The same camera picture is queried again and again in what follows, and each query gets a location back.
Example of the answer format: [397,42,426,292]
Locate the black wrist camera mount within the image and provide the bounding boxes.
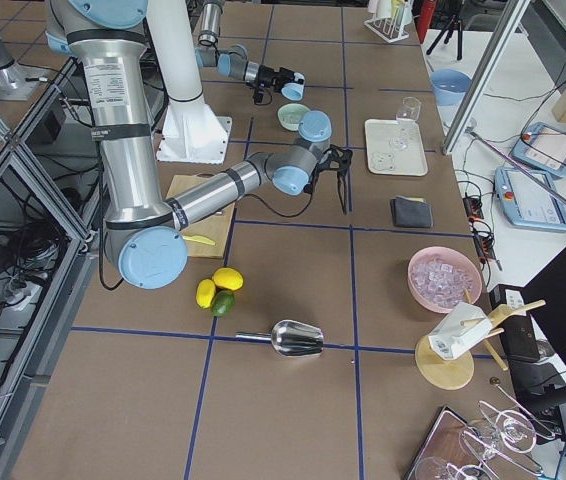
[316,145,353,177]

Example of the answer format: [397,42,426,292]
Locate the ice cubes in bowl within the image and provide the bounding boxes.
[283,112,303,124]

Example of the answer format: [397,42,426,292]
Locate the green lime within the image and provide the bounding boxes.
[210,290,235,317]

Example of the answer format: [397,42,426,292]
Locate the cream bear tray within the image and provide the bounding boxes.
[364,119,428,177]

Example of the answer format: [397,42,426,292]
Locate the clear wine glass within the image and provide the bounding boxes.
[389,96,422,151]

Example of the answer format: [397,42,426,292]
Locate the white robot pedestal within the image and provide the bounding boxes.
[146,0,231,165]

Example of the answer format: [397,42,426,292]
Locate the upturned wine glasses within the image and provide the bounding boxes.
[404,377,556,479]

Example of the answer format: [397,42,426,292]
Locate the light blue plastic cup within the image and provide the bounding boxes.
[281,72,305,102]

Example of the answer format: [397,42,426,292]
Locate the near blue teach pendant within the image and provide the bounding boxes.
[494,167,566,232]

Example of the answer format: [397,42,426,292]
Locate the aluminium frame post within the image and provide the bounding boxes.
[441,0,531,155]

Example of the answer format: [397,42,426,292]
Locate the black laptop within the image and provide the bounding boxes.
[505,232,566,414]

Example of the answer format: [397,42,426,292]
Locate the white wire cup rack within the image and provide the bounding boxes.
[364,0,413,43]

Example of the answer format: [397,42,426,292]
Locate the blue teach pendant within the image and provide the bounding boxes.
[511,122,566,178]
[494,167,566,232]

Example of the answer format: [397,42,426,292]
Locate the wooden cutting board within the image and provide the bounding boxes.
[167,174,235,259]

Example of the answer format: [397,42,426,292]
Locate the black tripod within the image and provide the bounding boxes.
[426,0,464,61]

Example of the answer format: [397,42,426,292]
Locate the yellow lemon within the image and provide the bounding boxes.
[212,267,244,291]
[195,278,217,309]

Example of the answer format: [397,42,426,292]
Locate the pink bowl of ice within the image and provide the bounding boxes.
[407,246,483,313]

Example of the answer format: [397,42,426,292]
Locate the yellow plastic knife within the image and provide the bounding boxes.
[183,235,216,246]

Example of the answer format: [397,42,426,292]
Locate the reacher grabber stick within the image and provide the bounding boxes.
[465,127,566,206]

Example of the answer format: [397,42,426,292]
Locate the far blue teach pendant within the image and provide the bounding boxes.
[511,122,566,178]

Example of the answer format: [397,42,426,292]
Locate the metal ice scoop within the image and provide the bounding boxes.
[235,319,324,357]

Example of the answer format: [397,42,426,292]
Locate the green ceramic bowl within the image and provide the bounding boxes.
[277,103,310,132]

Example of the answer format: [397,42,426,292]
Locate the red cylinder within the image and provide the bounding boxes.
[416,0,437,43]

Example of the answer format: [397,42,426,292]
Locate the wooden stand with carton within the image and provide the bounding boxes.
[415,300,546,390]

